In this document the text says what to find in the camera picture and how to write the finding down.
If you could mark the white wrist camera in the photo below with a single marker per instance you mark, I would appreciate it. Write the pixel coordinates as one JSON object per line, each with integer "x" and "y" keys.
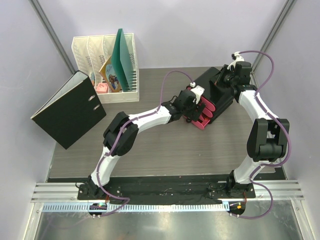
{"x": 238, "y": 56}
{"x": 197, "y": 90}

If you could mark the pink bottom drawer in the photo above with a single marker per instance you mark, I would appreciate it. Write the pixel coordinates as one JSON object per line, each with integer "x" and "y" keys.
{"x": 201, "y": 123}

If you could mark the white slotted cable duct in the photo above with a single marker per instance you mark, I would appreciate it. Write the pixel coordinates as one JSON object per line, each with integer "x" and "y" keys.
{"x": 97, "y": 207}

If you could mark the pink drawer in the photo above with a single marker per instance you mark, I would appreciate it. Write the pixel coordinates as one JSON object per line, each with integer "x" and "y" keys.
{"x": 201, "y": 123}
{"x": 206, "y": 113}
{"x": 207, "y": 103}

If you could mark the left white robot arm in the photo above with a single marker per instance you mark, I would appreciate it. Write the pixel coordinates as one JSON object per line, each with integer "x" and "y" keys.
{"x": 120, "y": 135}

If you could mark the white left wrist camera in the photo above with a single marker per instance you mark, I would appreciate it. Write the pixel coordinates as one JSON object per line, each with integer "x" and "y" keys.
{"x": 197, "y": 90}

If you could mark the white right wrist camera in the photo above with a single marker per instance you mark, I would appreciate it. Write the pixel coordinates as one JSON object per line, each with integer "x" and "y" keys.
{"x": 238, "y": 56}

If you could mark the aluminium rail frame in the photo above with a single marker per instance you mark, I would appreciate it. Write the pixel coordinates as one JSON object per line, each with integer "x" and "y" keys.
{"x": 277, "y": 212}

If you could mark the pink sticky note pad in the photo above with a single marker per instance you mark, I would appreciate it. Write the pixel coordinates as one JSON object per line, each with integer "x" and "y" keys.
{"x": 102, "y": 88}

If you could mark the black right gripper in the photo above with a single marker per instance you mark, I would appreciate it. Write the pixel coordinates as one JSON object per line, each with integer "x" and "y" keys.
{"x": 224, "y": 71}

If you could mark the black drawer organizer box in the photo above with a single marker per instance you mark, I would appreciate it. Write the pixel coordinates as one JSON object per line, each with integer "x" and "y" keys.
{"x": 222, "y": 98}

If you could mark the colourful picture booklet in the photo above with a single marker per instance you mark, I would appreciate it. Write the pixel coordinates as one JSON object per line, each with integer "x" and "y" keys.
{"x": 109, "y": 76}

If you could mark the black ring binder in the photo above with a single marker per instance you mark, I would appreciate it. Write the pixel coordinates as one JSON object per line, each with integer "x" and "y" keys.
{"x": 72, "y": 111}

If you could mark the green plastic folder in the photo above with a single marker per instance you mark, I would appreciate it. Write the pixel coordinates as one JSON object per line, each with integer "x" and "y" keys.
{"x": 121, "y": 61}

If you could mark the white magazine file rack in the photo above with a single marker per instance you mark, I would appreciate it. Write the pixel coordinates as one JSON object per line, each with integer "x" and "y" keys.
{"x": 92, "y": 53}

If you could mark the pink top drawer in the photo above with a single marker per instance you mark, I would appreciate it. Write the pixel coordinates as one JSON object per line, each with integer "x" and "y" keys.
{"x": 207, "y": 103}

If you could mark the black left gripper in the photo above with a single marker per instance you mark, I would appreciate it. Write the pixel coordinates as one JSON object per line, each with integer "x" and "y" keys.
{"x": 193, "y": 114}

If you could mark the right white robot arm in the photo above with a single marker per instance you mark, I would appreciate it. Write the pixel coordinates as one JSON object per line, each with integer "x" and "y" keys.
{"x": 267, "y": 141}

